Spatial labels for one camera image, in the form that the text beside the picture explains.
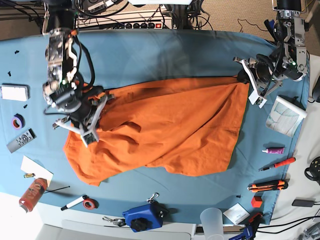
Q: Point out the small yellow battery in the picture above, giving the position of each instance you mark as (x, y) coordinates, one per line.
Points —
(29, 175)

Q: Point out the red handled screwdriver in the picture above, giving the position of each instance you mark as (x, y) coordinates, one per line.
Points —
(279, 164)

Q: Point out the clear plastic cup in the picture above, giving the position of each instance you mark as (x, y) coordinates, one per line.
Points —
(212, 224)

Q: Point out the silver carabiner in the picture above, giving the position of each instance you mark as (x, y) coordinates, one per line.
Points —
(153, 197)

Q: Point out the teal table cloth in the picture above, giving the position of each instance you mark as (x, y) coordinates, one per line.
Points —
(126, 57)

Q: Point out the white phone box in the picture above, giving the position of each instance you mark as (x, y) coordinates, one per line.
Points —
(14, 92)

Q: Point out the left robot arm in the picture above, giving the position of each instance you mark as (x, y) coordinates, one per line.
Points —
(288, 32)

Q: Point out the orange black utility knife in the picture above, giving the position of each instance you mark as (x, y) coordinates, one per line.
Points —
(273, 185)

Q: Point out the leaf pattern notebook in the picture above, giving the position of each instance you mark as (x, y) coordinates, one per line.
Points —
(285, 116)

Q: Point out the thin black stick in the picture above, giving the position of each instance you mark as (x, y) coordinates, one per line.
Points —
(58, 189)

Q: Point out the red tape roll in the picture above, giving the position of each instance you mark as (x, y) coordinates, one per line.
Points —
(89, 204)

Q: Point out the blue black clamp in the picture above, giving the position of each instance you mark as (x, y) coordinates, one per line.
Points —
(249, 232)

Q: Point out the white paper booklet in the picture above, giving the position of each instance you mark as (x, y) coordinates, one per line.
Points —
(236, 214)

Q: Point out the purple glue tube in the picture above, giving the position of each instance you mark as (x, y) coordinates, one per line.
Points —
(274, 150)

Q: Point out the black power brick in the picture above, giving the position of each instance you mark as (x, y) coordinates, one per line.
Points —
(303, 203)

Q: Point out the white paper card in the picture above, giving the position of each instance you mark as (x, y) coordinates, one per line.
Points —
(31, 167)

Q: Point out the blue plastic device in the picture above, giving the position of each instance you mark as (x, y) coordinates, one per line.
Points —
(145, 217)

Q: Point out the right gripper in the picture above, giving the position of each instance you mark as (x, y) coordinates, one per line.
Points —
(81, 112)

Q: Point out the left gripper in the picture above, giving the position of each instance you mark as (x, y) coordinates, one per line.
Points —
(261, 73)

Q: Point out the black computer mouse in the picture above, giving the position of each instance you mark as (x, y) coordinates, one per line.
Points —
(316, 91)

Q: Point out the orange t-shirt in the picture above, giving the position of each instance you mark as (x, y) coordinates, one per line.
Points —
(189, 126)

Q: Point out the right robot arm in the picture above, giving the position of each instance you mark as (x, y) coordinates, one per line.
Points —
(70, 81)

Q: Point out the small red cube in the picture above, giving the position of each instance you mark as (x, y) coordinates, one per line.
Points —
(256, 201)

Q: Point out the silver key clip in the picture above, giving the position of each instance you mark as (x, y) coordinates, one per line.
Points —
(119, 222)

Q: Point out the red drink bottle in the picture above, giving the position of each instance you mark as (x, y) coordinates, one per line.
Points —
(33, 194)

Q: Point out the black white marker pen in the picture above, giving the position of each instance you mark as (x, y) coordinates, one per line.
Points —
(74, 202)

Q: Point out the grey remote control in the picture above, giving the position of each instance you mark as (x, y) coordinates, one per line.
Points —
(21, 140)

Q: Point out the purple tape roll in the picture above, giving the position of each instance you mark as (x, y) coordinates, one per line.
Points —
(18, 122)

